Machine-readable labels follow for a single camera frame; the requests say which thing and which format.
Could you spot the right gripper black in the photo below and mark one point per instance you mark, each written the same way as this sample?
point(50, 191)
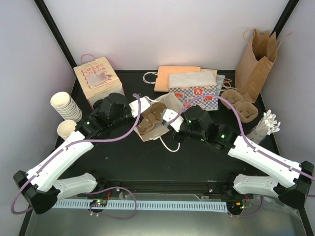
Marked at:
point(179, 139)

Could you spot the orange paper bag white handles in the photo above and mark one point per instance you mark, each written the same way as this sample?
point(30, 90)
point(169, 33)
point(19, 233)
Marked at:
point(171, 102)

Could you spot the brown pulp cup carrier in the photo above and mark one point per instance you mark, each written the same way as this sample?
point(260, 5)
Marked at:
point(150, 118)
point(246, 110)

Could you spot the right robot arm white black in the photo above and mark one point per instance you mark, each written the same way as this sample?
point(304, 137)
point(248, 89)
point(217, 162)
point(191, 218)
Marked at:
point(286, 180)

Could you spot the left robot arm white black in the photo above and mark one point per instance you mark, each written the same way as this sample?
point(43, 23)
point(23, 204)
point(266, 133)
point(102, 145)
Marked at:
point(112, 119)

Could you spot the blue checkered paper bag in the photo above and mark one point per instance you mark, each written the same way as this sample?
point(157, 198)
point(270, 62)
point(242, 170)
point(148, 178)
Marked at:
point(190, 85)

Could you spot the flat orange paper bag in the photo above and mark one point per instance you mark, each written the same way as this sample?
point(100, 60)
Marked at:
point(162, 80)

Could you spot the white wrapped straws in cup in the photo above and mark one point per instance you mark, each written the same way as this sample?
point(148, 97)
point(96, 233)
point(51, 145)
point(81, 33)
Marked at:
point(265, 127)

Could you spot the tall brown paper bag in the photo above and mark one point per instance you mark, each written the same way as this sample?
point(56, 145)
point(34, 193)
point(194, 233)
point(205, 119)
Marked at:
point(256, 63)

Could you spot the Cakes printed paper bag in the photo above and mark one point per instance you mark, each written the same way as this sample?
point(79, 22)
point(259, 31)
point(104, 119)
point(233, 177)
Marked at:
point(97, 78)

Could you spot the lower stack of paper cups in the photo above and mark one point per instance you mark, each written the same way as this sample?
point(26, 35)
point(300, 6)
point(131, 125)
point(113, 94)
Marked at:
point(65, 128)

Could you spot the stack of paper cups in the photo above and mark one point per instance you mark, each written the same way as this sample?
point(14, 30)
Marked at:
point(65, 128)
point(66, 106)

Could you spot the upper stack of paper cups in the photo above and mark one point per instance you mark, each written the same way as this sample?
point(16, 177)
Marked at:
point(66, 106)

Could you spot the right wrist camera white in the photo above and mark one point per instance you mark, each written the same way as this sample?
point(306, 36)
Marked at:
point(172, 119)

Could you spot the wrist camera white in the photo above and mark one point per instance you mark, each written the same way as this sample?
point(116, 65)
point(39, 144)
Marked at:
point(139, 106)
point(172, 119)

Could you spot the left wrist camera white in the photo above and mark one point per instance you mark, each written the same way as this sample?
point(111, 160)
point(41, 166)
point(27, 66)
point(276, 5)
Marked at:
point(139, 106)

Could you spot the flat kraft bag brown handles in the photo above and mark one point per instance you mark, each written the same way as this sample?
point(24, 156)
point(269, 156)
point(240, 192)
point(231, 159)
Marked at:
point(223, 83)

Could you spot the white slotted cable duct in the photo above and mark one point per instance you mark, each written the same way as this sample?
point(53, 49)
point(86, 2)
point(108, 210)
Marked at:
point(142, 205)

